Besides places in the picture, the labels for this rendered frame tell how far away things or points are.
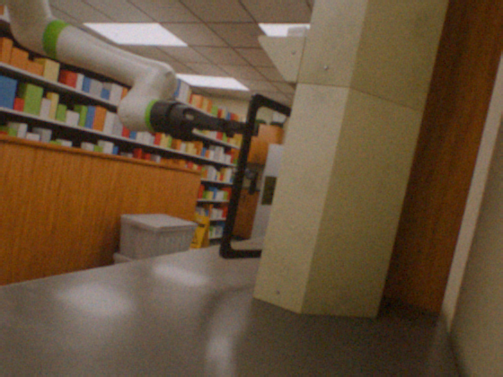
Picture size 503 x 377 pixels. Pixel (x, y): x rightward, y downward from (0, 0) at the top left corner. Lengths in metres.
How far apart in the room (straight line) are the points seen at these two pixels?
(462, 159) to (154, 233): 2.33
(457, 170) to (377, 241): 0.37
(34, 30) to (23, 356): 0.98
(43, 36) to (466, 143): 1.23
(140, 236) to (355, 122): 2.46
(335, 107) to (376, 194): 0.21
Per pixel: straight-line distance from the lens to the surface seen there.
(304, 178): 0.74
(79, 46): 1.22
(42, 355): 0.52
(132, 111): 1.03
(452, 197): 1.08
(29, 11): 1.28
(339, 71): 0.77
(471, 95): 1.13
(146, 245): 2.98
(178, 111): 0.95
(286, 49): 0.82
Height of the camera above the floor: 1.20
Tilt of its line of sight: 3 degrees down
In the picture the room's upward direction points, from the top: 12 degrees clockwise
